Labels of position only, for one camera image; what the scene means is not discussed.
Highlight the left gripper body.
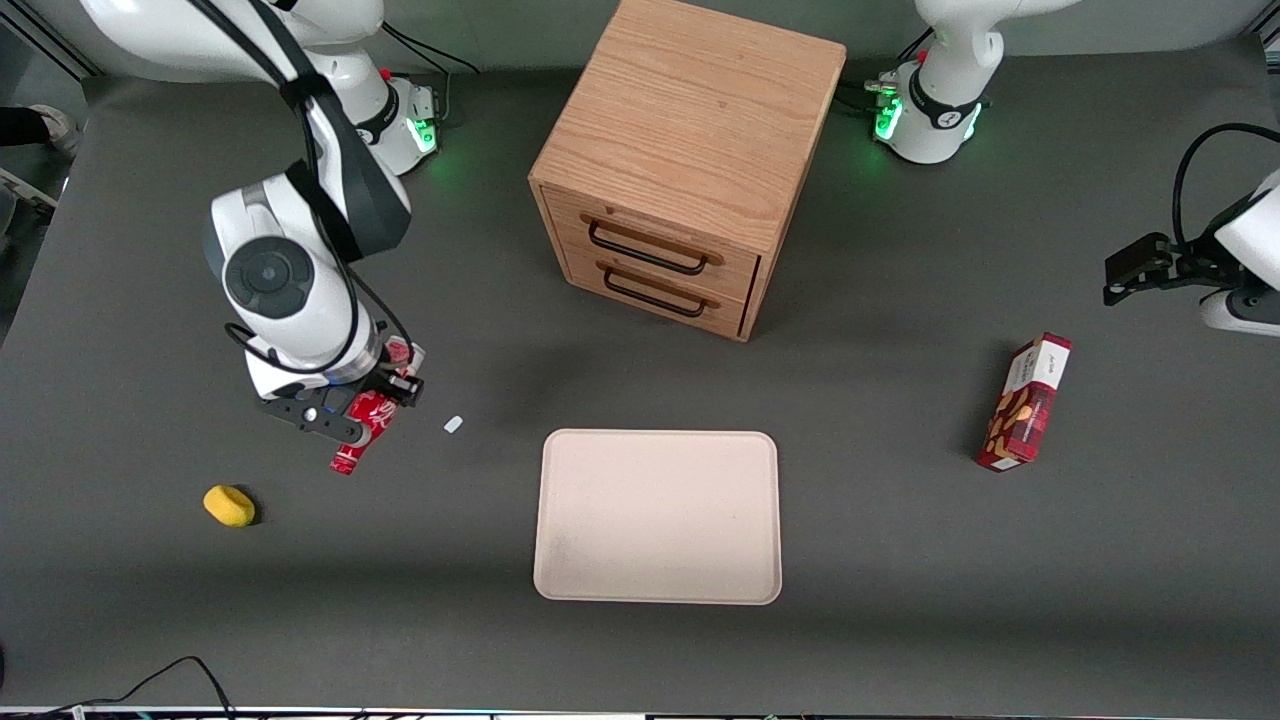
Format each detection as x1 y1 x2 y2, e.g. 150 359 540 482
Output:
1168 245 1280 337

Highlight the red coke bottle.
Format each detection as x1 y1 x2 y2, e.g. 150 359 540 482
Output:
331 340 419 475

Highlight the beige rectangular tray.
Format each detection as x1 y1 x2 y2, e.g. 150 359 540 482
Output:
533 430 782 606

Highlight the yellow sponge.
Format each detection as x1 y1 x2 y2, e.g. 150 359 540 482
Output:
203 485 256 528

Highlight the red plaid cookie box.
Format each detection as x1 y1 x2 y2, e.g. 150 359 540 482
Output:
977 333 1073 473

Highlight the grey shoe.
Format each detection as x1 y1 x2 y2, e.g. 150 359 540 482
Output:
28 104 79 156

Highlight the wooden drawer cabinet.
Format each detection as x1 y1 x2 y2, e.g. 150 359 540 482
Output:
529 0 848 343

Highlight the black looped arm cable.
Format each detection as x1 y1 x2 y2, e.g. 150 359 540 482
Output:
1173 123 1280 251

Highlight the wooden drawer with handle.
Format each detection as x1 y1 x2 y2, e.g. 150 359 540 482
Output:
545 186 763 301
563 245 753 337

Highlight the black metal drawer handle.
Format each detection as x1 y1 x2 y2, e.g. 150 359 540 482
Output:
588 220 709 276
603 265 708 319

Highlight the black cable on table edge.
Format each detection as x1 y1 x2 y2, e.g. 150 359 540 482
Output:
0 656 236 720

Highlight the black base cable bundle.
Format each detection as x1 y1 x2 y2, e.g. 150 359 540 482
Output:
838 30 936 113

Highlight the aluminium frame rail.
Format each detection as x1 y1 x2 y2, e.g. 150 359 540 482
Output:
0 0 101 81

